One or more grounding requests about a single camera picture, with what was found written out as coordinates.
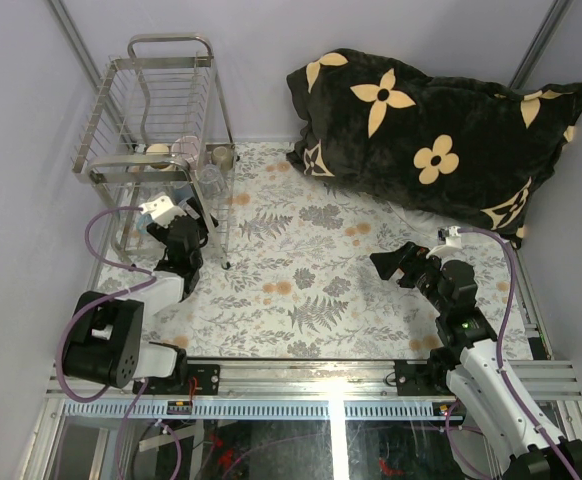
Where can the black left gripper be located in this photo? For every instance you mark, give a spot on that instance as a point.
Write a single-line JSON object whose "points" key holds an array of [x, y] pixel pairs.
{"points": [[198, 211]]}

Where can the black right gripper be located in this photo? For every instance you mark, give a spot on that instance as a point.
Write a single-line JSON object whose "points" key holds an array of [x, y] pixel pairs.
{"points": [[410, 256]]}

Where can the clear faceted drinking glass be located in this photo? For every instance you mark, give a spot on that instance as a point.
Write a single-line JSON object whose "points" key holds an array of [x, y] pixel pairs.
{"points": [[211, 181]]}

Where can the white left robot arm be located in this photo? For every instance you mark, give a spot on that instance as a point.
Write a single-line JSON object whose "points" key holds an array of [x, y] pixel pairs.
{"points": [[103, 343]]}

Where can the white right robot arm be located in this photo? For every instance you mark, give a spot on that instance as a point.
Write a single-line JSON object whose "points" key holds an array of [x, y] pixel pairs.
{"points": [[470, 364]]}

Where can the steel two-tier dish rack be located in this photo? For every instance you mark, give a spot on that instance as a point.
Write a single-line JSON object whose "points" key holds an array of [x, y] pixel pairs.
{"points": [[164, 88]]}

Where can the blue textured square mug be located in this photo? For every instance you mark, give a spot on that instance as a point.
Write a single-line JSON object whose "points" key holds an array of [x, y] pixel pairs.
{"points": [[183, 192]]}

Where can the light blue ceramic mug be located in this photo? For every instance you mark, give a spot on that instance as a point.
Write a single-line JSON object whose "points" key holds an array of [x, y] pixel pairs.
{"points": [[142, 224]]}

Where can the pink ribbed ceramic mug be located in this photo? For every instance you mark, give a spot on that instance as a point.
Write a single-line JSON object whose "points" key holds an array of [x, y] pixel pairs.
{"points": [[187, 149]]}

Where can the olive green ceramic mug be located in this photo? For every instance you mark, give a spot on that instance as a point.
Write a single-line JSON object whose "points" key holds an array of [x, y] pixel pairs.
{"points": [[223, 157]]}

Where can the floral patterned table mat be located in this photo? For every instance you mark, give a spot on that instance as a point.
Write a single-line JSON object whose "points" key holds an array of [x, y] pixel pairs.
{"points": [[301, 283]]}

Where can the black floral plush pillow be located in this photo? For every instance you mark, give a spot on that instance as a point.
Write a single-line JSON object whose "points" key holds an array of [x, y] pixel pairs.
{"points": [[468, 150]]}

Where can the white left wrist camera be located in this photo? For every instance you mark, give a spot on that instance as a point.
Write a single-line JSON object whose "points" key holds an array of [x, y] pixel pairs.
{"points": [[162, 210]]}

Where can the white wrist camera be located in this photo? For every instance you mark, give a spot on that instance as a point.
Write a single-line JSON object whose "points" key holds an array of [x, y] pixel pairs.
{"points": [[449, 242], [162, 210]]}

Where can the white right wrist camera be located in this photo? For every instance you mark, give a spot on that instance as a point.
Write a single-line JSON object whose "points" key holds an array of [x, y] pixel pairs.
{"points": [[449, 242]]}

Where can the aluminium front rail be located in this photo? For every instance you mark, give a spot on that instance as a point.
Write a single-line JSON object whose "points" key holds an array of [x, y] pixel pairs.
{"points": [[278, 389]]}

